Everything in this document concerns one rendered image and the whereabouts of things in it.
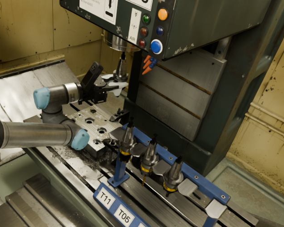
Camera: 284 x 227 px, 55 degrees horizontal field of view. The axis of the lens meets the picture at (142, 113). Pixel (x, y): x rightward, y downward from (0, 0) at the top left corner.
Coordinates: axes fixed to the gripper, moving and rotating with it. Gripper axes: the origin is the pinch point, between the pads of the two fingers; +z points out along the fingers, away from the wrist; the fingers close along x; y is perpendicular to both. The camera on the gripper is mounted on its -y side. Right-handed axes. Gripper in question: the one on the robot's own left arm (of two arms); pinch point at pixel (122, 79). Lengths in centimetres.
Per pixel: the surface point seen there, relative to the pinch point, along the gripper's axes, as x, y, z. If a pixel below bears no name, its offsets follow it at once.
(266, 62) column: 13, -3, 80
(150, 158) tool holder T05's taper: 35.1, 10.4, -7.1
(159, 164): 37.5, 12.5, -4.4
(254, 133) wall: 20, 45, 90
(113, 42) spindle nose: 3.9, -18.7, -8.1
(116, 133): 17.5, 12.3, -10.7
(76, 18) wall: -112, 16, 25
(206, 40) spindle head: 31.6, -29.9, 7.2
